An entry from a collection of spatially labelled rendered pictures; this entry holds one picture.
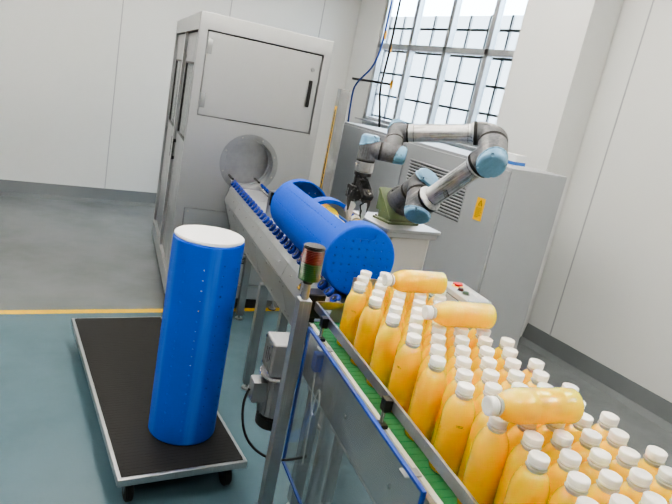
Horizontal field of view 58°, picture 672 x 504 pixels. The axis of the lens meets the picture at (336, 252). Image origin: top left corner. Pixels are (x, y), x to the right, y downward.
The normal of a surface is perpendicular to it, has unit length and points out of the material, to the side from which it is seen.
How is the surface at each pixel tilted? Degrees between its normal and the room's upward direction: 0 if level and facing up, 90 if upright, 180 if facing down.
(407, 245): 90
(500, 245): 90
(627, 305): 90
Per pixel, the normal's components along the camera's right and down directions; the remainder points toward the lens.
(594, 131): -0.86, -0.04
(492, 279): 0.48, 0.32
